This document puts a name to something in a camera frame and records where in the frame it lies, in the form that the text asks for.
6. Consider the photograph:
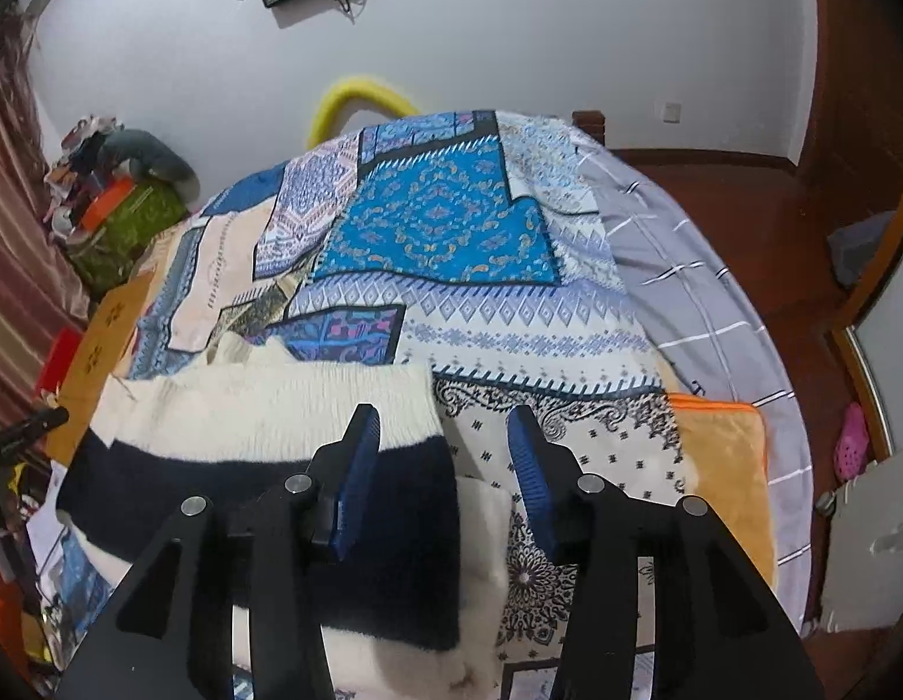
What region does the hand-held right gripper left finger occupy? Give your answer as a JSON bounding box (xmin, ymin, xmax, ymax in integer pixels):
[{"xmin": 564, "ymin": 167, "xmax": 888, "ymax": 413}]
[{"xmin": 58, "ymin": 402, "xmax": 383, "ymax": 700}]

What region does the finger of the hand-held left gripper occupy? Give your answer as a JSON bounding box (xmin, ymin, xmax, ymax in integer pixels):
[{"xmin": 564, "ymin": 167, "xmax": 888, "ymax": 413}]
[{"xmin": 0, "ymin": 407, "xmax": 69, "ymax": 462}]

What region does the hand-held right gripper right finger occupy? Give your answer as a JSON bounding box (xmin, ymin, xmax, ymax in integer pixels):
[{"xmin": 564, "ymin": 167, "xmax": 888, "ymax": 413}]
[{"xmin": 506, "ymin": 404, "xmax": 824, "ymax": 700}]

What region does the black and cream striped sweater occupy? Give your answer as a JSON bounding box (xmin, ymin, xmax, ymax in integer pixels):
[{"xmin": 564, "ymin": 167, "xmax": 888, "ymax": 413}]
[{"xmin": 58, "ymin": 335, "xmax": 515, "ymax": 694}]

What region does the pile of clothes and toys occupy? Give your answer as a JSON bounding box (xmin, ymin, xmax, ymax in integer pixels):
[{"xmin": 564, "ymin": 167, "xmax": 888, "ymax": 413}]
[{"xmin": 47, "ymin": 115, "xmax": 124, "ymax": 235}]

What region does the red box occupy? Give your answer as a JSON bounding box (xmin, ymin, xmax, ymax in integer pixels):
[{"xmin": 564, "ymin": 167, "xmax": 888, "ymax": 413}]
[{"xmin": 34, "ymin": 328, "xmax": 84, "ymax": 398}]

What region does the bamboo folding table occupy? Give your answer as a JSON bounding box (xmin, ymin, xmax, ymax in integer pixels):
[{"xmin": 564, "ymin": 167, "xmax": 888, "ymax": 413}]
[{"xmin": 47, "ymin": 281, "xmax": 150, "ymax": 464}]

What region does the orange fleece blanket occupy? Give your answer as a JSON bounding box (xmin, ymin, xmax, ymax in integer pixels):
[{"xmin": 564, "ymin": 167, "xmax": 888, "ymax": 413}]
[{"xmin": 666, "ymin": 394, "xmax": 777, "ymax": 588}]

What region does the red striped curtain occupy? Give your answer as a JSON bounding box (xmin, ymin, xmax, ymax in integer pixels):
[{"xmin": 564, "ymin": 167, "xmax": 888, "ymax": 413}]
[{"xmin": 0, "ymin": 7, "xmax": 92, "ymax": 439}]

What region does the green patterned storage bin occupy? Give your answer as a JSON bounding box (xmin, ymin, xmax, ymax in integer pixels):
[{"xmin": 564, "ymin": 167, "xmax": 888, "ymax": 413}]
[{"xmin": 65, "ymin": 182, "xmax": 188, "ymax": 293}]

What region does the orange box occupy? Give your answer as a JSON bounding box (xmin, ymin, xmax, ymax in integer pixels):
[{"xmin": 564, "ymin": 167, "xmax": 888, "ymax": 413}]
[{"xmin": 83, "ymin": 178, "xmax": 135, "ymax": 230}]

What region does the grey checked bed sheet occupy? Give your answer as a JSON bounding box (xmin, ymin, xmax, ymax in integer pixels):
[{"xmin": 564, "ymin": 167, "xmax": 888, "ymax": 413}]
[{"xmin": 572, "ymin": 138, "xmax": 817, "ymax": 635}]

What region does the blue patchwork blanket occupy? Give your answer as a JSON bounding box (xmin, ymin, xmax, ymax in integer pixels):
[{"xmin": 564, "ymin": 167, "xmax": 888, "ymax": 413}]
[{"xmin": 123, "ymin": 109, "xmax": 686, "ymax": 700}]

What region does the grey plush toy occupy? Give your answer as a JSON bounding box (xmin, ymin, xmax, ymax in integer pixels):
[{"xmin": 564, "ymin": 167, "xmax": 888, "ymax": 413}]
[{"xmin": 101, "ymin": 129, "xmax": 200, "ymax": 198}]

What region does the pink clog shoe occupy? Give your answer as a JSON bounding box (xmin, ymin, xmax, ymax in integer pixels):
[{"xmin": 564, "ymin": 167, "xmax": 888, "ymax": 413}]
[{"xmin": 834, "ymin": 402, "xmax": 870, "ymax": 481}]

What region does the white panel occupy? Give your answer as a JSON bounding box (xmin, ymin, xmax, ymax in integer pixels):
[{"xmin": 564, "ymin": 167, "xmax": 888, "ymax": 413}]
[{"xmin": 820, "ymin": 444, "xmax": 903, "ymax": 635}]

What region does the grey box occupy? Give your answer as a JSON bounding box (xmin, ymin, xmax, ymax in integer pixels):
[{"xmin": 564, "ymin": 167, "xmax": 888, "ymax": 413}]
[{"xmin": 828, "ymin": 213, "xmax": 897, "ymax": 287}]

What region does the yellow foam tube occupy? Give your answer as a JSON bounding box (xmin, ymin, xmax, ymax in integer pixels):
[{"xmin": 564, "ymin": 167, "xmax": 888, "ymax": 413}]
[{"xmin": 306, "ymin": 74, "xmax": 424, "ymax": 149}]

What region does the wooden door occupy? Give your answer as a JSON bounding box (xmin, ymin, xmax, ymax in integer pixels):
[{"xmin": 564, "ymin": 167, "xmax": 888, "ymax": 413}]
[{"xmin": 790, "ymin": 0, "xmax": 903, "ymax": 227}]

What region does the wooden bed post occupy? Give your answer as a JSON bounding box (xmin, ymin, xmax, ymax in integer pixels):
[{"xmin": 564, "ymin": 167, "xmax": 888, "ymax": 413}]
[{"xmin": 572, "ymin": 111, "xmax": 606, "ymax": 149}]

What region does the wooden door frame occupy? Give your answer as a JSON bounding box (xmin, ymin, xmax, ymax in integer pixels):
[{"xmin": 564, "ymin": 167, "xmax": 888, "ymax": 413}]
[{"xmin": 831, "ymin": 156, "xmax": 903, "ymax": 457}]

